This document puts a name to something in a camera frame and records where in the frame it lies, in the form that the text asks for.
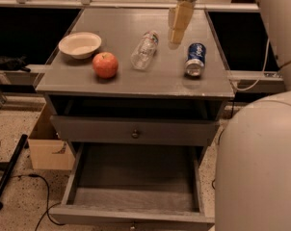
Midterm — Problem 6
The cardboard box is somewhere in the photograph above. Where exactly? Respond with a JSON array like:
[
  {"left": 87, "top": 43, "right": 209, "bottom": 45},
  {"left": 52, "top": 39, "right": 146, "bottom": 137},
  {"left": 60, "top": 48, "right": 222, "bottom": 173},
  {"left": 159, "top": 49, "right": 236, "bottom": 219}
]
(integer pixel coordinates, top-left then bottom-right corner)
[{"left": 28, "top": 106, "right": 75, "bottom": 170}]

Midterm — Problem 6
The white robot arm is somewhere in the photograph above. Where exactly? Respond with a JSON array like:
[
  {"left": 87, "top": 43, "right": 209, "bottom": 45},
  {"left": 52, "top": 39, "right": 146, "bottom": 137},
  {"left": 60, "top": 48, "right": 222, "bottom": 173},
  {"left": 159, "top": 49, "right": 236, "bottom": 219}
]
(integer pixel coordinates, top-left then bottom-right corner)
[{"left": 215, "top": 0, "right": 291, "bottom": 231}]

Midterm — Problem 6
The black floor cable left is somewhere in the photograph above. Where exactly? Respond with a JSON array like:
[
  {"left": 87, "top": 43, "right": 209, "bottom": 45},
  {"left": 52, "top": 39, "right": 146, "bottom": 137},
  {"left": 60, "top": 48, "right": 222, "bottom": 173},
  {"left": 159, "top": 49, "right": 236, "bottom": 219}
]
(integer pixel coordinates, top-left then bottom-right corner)
[{"left": 10, "top": 173, "right": 66, "bottom": 231}]

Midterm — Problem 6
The white paper bowl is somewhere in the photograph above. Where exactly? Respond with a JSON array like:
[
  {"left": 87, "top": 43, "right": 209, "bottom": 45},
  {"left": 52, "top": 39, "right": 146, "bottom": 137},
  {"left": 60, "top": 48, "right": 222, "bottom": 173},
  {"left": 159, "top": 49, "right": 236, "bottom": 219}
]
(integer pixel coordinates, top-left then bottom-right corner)
[{"left": 58, "top": 32, "right": 101, "bottom": 60}]

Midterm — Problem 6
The clear plastic water bottle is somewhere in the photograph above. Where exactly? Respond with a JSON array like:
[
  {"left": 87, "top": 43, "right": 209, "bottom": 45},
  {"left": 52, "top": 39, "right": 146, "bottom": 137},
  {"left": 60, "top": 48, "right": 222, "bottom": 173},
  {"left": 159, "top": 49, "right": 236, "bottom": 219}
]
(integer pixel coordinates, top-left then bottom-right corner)
[{"left": 130, "top": 30, "right": 159, "bottom": 70}]

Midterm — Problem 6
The black metal stand bar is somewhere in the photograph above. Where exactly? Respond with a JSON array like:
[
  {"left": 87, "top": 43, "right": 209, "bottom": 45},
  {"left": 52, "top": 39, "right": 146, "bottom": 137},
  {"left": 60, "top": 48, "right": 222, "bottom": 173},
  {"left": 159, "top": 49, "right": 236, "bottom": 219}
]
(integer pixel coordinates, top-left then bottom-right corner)
[{"left": 0, "top": 134, "right": 28, "bottom": 210}]

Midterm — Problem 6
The closed grey upper drawer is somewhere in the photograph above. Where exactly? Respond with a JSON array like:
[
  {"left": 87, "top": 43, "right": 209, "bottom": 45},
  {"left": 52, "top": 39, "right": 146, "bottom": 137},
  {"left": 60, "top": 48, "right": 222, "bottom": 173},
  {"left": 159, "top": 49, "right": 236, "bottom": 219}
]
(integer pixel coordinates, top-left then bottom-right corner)
[{"left": 50, "top": 115, "right": 218, "bottom": 146}]

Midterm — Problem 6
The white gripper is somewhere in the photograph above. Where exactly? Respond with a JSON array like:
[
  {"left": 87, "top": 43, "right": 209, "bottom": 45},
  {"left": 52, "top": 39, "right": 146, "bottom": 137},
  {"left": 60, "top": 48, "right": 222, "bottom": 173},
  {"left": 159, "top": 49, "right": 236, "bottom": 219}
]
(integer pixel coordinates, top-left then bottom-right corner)
[{"left": 169, "top": 0, "right": 197, "bottom": 44}]

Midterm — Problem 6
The red apple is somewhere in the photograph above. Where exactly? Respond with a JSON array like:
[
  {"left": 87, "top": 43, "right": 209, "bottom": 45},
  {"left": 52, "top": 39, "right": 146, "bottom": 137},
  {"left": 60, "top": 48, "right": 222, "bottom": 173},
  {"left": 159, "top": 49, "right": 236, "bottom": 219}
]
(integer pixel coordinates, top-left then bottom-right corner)
[{"left": 93, "top": 52, "right": 119, "bottom": 79}]

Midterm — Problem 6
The open grey lower drawer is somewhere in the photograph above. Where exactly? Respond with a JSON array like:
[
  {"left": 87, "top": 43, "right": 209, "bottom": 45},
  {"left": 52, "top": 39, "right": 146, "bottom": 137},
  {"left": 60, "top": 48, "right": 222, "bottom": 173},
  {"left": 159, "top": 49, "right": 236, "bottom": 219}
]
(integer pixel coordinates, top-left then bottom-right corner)
[{"left": 50, "top": 143, "right": 214, "bottom": 231}]

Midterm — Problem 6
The blue soda can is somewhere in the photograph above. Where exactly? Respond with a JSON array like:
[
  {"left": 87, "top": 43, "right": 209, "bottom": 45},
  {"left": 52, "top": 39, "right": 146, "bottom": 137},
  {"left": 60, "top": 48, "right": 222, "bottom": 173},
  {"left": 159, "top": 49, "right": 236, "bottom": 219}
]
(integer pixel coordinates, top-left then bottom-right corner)
[{"left": 185, "top": 43, "right": 206, "bottom": 77}]

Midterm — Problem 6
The white hanging cable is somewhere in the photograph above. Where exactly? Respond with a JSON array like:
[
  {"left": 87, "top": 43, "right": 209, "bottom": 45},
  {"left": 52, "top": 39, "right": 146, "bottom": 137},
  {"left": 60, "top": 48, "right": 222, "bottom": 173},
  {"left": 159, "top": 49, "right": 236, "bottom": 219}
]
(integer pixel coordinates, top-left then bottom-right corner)
[{"left": 235, "top": 37, "right": 271, "bottom": 92}]

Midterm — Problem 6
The black bag on shelf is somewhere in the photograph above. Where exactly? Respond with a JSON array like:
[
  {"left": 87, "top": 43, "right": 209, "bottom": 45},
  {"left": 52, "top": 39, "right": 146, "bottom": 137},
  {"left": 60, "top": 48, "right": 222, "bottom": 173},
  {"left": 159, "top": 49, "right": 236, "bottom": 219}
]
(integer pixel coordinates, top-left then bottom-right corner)
[{"left": 0, "top": 56, "right": 31, "bottom": 72}]

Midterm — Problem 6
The grey drawer cabinet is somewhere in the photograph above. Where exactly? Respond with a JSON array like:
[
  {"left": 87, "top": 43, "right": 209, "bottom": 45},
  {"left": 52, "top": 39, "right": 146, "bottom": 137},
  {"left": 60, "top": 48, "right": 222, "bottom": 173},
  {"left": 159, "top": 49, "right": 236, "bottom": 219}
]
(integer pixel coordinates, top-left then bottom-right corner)
[{"left": 37, "top": 8, "right": 234, "bottom": 155}]

